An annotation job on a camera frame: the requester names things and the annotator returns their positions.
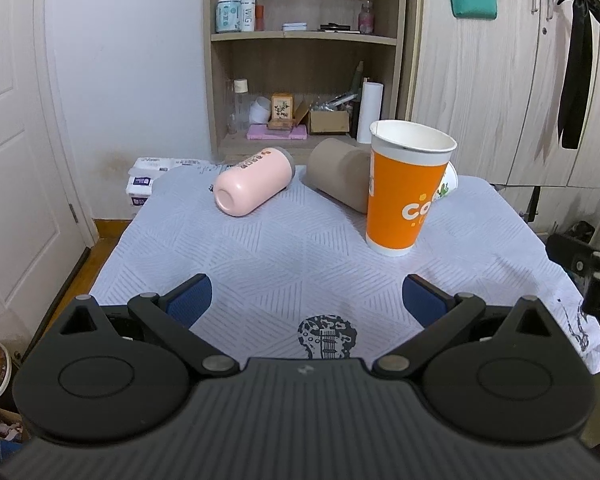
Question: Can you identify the beige cup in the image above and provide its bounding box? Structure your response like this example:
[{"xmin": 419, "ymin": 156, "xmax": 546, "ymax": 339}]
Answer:
[{"xmin": 306, "ymin": 138, "xmax": 372, "ymax": 215}]

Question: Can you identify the white door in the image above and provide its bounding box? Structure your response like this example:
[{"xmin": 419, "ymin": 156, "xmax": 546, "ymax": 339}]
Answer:
[{"xmin": 0, "ymin": 0, "xmax": 88, "ymax": 356}]

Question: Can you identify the white tissue pack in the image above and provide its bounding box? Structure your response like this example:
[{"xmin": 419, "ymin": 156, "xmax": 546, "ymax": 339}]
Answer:
[
  {"xmin": 125, "ymin": 175, "xmax": 157, "ymax": 207},
  {"xmin": 132, "ymin": 156, "xmax": 216, "ymax": 178}
]

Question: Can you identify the orange paper cup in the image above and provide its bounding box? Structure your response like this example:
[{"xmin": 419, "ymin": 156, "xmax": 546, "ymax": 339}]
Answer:
[{"xmin": 365, "ymin": 120, "xmax": 458, "ymax": 257}]

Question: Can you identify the light wooden wardrobe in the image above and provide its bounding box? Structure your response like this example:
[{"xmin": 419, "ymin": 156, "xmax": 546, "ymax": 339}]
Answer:
[{"xmin": 410, "ymin": 0, "xmax": 600, "ymax": 188}]

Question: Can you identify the clear bottle with white cap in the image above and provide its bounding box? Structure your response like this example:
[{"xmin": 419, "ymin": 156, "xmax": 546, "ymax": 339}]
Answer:
[{"xmin": 232, "ymin": 78, "xmax": 251, "ymax": 133}]

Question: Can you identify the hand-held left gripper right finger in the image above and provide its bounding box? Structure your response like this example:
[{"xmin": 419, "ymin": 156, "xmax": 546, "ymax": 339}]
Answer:
[{"xmin": 372, "ymin": 273, "xmax": 561, "ymax": 378}]

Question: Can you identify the white floral paper cup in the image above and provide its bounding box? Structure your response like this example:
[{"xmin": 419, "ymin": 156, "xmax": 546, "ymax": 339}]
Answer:
[{"xmin": 432, "ymin": 161, "xmax": 459, "ymax": 200}]

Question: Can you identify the pink bottle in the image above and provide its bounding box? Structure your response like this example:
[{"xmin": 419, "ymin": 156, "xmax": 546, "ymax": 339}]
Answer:
[{"xmin": 214, "ymin": 147, "xmax": 296, "ymax": 217}]

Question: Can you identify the black ribbon bow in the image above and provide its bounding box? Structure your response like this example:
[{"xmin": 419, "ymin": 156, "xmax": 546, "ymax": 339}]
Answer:
[{"xmin": 556, "ymin": 0, "xmax": 600, "ymax": 150}]

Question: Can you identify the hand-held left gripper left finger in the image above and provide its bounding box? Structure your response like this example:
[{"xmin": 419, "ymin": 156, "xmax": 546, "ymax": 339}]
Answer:
[{"xmin": 55, "ymin": 273, "xmax": 241, "ymax": 378}]

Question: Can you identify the teal jar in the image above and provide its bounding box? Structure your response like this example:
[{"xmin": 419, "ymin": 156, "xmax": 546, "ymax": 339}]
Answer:
[{"xmin": 216, "ymin": 0, "xmax": 241, "ymax": 33}]

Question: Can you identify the open cardboard box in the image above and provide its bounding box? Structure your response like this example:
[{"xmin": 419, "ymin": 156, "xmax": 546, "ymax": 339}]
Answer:
[{"xmin": 294, "ymin": 100, "xmax": 352, "ymax": 135}]

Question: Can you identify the wooden floral box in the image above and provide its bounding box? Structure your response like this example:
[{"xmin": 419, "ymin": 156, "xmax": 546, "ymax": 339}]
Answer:
[{"xmin": 267, "ymin": 93, "xmax": 295, "ymax": 131}]

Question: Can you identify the white paper towel roll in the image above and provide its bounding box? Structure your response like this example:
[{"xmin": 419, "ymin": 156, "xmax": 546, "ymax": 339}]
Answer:
[{"xmin": 356, "ymin": 81, "xmax": 385, "ymax": 143}]

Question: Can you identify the white patterned tablecloth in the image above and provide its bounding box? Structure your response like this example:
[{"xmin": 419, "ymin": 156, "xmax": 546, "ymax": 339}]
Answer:
[{"xmin": 87, "ymin": 162, "xmax": 600, "ymax": 376}]

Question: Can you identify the black stand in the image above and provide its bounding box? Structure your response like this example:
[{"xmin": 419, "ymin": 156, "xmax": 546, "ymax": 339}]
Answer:
[{"xmin": 545, "ymin": 220, "xmax": 600, "ymax": 321}]

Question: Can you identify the brown cardboard box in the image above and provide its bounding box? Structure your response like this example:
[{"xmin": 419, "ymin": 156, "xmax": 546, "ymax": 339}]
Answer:
[{"xmin": 0, "ymin": 402, "xmax": 31, "ymax": 463}]

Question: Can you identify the flat pink box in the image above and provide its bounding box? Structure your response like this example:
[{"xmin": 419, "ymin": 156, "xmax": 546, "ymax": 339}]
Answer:
[{"xmin": 246, "ymin": 124, "xmax": 308, "ymax": 141}]

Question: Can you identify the wooden bookshelf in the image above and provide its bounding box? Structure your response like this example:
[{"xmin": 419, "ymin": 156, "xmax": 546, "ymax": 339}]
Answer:
[{"xmin": 202, "ymin": 0, "xmax": 423, "ymax": 162}]

